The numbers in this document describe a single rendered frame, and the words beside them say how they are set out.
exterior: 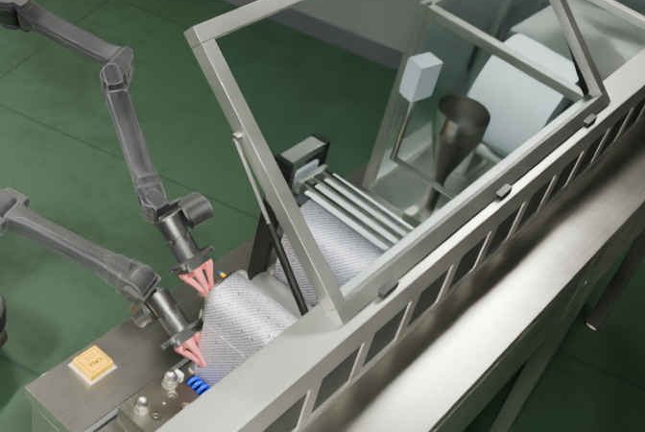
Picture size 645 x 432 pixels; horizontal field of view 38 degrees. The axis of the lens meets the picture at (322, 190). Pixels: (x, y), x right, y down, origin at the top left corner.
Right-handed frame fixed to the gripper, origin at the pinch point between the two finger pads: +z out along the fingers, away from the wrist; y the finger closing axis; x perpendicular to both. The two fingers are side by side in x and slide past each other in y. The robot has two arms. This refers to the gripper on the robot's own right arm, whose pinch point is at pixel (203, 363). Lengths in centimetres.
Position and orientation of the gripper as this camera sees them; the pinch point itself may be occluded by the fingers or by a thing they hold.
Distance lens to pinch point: 220.9
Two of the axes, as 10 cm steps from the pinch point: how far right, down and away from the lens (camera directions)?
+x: 5.3, -4.0, -7.4
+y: -6.2, 4.1, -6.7
